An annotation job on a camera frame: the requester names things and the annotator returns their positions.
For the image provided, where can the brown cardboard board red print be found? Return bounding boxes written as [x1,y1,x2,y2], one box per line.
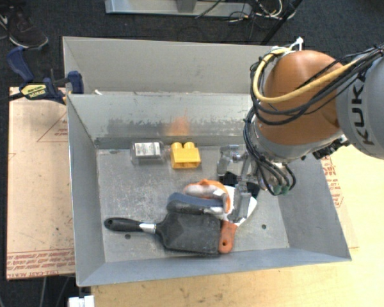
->
[6,86,361,281]

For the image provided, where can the grey-blue flat block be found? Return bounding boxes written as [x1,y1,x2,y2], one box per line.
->
[166,193,224,209]

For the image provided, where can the grey metal bin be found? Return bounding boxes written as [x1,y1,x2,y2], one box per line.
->
[62,36,353,288]

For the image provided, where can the yellow toy brick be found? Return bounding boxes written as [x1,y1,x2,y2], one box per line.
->
[170,141,202,170]

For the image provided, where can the person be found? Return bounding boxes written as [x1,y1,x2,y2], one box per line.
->
[0,0,49,51]

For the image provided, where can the orange plastic handle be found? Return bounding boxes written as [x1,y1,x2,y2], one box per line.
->
[218,220,239,255]

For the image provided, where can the clear plastic bottle with label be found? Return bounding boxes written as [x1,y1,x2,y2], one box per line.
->
[129,140,167,166]

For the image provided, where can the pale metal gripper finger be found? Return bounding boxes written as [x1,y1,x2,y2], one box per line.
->
[227,184,253,223]
[216,144,248,176]

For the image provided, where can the black flat brush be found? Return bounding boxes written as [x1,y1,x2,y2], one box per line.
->
[103,212,223,256]

